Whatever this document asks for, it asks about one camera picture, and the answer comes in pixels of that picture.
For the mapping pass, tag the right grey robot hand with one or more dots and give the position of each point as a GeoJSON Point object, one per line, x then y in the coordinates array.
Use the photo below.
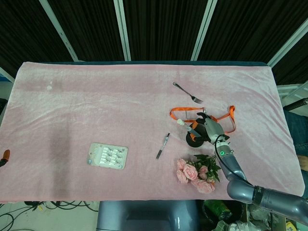
{"type": "Point", "coordinates": [213, 130]}

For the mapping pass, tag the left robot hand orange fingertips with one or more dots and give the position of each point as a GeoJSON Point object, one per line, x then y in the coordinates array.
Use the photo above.
{"type": "Point", "coordinates": [5, 156]}

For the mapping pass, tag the clear test tube white cap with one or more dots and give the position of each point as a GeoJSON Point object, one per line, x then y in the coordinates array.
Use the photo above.
{"type": "Point", "coordinates": [184, 125]}

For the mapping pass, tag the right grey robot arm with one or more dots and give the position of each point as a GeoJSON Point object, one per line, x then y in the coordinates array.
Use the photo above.
{"type": "Point", "coordinates": [240, 190]}

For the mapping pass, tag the black metal mesh pen holder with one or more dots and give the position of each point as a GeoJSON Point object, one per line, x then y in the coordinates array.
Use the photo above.
{"type": "Point", "coordinates": [195, 144]}

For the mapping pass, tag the silver metal fork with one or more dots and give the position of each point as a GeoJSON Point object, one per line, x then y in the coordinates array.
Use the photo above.
{"type": "Point", "coordinates": [187, 93]}

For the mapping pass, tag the pink artificial rose bouquet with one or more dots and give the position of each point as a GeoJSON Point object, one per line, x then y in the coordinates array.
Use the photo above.
{"type": "Point", "coordinates": [190, 172]}

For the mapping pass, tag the clear black gel pen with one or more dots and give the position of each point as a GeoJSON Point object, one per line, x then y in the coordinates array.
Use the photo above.
{"type": "Point", "coordinates": [163, 145]}

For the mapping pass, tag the black bin with green bag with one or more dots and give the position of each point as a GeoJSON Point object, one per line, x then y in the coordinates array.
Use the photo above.
{"type": "Point", "coordinates": [216, 209]}

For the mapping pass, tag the person leg in jeans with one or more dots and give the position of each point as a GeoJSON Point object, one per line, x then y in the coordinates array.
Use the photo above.
{"type": "Point", "coordinates": [298, 130]}

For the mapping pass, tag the crumpled white plastic bag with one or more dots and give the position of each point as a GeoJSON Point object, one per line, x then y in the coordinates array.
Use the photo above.
{"type": "Point", "coordinates": [235, 226]}

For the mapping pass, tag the blister pack of metal hooks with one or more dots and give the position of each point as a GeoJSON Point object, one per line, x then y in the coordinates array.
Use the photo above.
{"type": "Point", "coordinates": [107, 156]}

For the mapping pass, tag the pink plush table cloth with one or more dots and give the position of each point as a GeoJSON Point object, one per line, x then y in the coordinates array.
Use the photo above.
{"type": "Point", "coordinates": [96, 108]}

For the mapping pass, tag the grey blue robot torso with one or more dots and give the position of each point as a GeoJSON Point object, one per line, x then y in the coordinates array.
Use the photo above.
{"type": "Point", "coordinates": [144, 216]}

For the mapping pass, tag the white frame post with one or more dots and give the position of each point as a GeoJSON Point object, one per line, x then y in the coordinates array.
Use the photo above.
{"type": "Point", "coordinates": [288, 43]}
{"type": "Point", "coordinates": [122, 31]}
{"type": "Point", "coordinates": [203, 31]}
{"type": "Point", "coordinates": [60, 31]}

